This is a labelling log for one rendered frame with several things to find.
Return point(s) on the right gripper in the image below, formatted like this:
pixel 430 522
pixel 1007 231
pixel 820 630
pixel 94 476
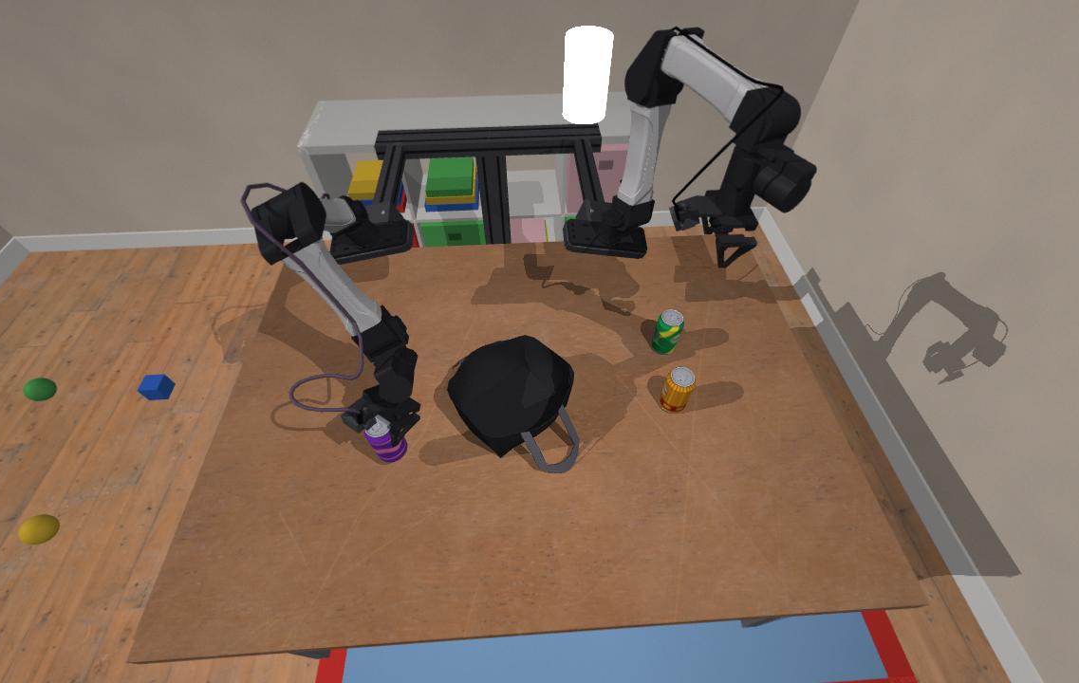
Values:
pixel 396 413

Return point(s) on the purple drink can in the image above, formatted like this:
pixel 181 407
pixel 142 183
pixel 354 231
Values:
pixel 379 437

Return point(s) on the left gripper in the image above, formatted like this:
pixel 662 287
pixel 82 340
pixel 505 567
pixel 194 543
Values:
pixel 728 209

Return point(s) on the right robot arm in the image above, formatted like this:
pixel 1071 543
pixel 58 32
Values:
pixel 299 210

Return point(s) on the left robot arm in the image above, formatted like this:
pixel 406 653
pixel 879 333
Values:
pixel 783 180

